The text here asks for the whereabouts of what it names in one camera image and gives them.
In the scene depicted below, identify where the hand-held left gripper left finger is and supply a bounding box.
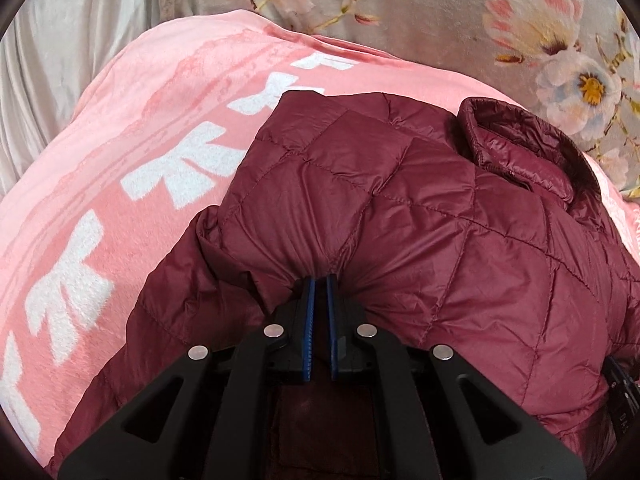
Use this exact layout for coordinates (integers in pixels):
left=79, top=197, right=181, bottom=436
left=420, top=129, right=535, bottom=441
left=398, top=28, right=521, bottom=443
left=57, top=276, right=317, bottom=480

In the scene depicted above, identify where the grey floral blanket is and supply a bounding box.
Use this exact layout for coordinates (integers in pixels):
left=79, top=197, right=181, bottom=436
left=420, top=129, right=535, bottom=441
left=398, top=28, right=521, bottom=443
left=155, top=0, right=640, bottom=196

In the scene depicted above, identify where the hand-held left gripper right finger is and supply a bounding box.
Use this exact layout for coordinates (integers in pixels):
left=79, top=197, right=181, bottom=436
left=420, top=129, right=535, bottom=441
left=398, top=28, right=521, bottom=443
left=325, top=273, right=587, bottom=480

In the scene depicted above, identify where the pink blanket with white bows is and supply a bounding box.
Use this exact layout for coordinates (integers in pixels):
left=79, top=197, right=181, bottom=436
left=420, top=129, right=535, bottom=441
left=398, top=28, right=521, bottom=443
left=0, top=9, right=640, bottom=466

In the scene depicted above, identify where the maroon quilted jacket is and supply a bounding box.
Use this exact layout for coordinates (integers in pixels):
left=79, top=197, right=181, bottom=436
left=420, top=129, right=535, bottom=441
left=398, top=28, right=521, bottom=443
left=50, top=89, right=640, bottom=480

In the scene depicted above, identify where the white satin curtain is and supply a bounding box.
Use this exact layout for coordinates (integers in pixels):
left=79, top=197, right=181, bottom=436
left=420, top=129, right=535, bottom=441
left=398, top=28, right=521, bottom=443
left=0, top=0, right=173, bottom=183

